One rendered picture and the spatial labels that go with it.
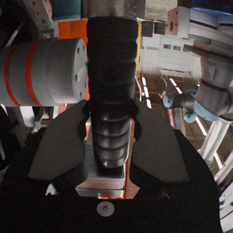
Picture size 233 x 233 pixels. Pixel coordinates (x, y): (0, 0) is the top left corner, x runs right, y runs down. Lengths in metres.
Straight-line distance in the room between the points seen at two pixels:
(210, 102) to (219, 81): 0.08
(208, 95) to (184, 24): 0.25
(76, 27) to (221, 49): 0.63
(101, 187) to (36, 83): 0.18
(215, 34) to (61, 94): 0.43
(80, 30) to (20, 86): 0.55
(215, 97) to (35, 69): 0.51
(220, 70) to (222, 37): 0.11
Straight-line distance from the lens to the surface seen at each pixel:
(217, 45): 0.49
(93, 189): 0.18
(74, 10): 0.38
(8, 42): 0.49
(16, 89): 0.28
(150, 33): 8.57
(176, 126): 0.80
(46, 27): 0.56
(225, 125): 0.72
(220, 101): 0.56
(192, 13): 0.45
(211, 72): 0.52
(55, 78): 0.25
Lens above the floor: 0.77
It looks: 33 degrees up
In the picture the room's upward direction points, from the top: 178 degrees counter-clockwise
